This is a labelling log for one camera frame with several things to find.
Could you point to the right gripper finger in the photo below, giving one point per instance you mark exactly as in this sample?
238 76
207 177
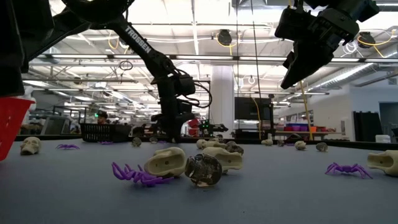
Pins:
289 59
308 59

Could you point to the dark smoky plastic skull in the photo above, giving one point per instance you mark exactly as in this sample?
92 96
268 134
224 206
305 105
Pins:
234 149
153 140
221 140
136 142
231 142
203 169
321 147
280 143

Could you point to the black plastic basket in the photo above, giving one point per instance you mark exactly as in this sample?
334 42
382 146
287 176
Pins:
102 133

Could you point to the red plastic basket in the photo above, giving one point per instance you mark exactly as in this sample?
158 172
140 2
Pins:
12 124

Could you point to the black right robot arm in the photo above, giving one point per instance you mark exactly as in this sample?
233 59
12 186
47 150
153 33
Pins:
367 7

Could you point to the red machine part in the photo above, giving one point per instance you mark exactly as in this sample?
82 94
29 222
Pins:
193 124

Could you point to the white pillar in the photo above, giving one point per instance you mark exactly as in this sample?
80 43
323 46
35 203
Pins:
222 102

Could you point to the yellow tag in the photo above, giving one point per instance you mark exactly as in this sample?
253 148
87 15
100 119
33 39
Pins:
290 2

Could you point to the black cabinet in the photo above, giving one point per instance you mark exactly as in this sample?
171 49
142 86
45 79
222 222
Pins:
248 109

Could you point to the person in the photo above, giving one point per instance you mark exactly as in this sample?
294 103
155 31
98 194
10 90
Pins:
102 116

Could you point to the purple storage bin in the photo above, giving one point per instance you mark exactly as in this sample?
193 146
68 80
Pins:
303 128
293 128

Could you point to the orange storage bin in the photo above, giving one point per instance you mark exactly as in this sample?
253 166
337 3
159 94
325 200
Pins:
312 129

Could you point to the long workbench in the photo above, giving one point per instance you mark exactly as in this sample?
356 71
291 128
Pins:
326 133

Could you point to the black curtain panel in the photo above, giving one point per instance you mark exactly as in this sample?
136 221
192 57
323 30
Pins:
367 126

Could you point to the grey equipment cart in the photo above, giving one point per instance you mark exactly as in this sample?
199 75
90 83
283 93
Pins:
56 124

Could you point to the blue table mat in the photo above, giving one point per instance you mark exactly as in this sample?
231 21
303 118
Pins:
280 199

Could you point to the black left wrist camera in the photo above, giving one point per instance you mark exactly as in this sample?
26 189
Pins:
186 84

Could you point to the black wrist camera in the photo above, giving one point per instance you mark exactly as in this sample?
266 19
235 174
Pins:
186 84
293 25

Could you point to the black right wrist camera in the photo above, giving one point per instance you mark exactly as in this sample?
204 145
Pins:
293 25

